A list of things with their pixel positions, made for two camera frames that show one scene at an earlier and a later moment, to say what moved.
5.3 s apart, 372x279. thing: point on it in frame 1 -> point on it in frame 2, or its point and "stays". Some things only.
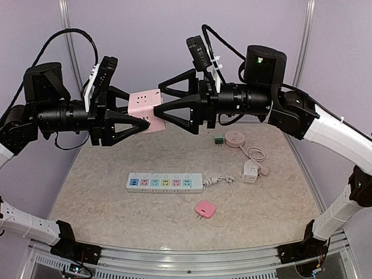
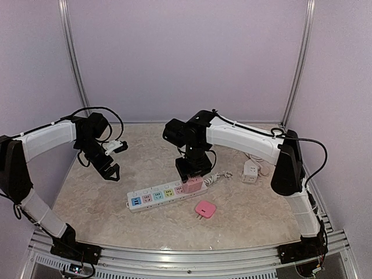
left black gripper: [101, 120] -> [100, 167]
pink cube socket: [141, 104] -> [192, 184]
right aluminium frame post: [304, 41] stays
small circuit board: [75, 268] stays
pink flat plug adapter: [204, 208] stays
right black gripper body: [209, 102] -> [196, 163]
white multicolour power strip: [164, 182] -> [143, 198]
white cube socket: [250, 172] stays
